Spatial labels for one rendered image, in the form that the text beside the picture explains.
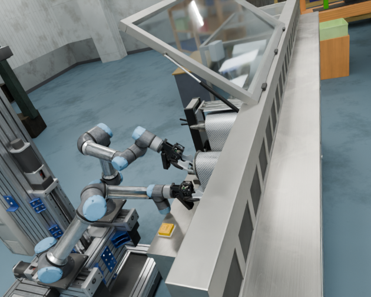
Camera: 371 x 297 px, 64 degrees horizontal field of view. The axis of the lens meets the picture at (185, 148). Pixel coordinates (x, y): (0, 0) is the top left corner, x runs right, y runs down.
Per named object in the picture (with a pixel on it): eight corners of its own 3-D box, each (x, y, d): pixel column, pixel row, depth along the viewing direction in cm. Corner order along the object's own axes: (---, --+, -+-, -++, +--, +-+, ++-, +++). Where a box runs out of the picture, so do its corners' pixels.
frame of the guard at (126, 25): (204, -10, 191) (209, -22, 186) (278, 33, 191) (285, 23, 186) (112, 40, 105) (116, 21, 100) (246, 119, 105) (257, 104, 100)
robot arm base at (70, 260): (45, 278, 174) (36, 267, 169) (61, 256, 186) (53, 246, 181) (64, 281, 168) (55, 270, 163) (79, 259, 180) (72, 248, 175)
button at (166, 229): (164, 225, 173) (162, 223, 172) (174, 226, 170) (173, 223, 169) (159, 235, 168) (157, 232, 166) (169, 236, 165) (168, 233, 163)
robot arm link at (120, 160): (65, 141, 176) (116, 158, 146) (80, 131, 183) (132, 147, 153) (73, 156, 182) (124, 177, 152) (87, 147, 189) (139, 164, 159)
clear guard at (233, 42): (209, -16, 184) (210, -17, 184) (280, 25, 184) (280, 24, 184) (128, 26, 105) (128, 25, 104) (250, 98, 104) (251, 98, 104)
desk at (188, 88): (230, 78, 617) (224, 45, 583) (215, 105, 521) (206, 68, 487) (201, 82, 644) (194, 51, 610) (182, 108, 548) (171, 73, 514)
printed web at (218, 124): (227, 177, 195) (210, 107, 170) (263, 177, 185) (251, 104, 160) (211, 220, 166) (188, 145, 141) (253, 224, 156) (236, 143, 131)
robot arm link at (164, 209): (167, 201, 182) (162, 187, 177) (174, 211, 173) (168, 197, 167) (155, 207, 180) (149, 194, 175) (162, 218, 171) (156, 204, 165)
